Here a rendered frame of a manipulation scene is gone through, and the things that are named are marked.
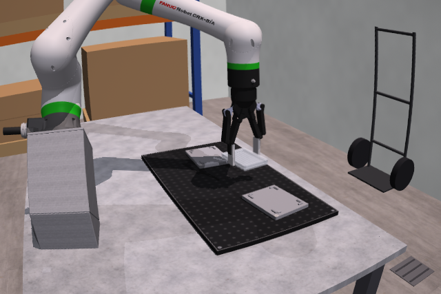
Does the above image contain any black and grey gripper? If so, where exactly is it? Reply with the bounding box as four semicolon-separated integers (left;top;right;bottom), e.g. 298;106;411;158
221;88;266;166

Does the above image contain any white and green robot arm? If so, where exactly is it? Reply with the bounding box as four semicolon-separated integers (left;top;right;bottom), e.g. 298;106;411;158
3;0;262;138

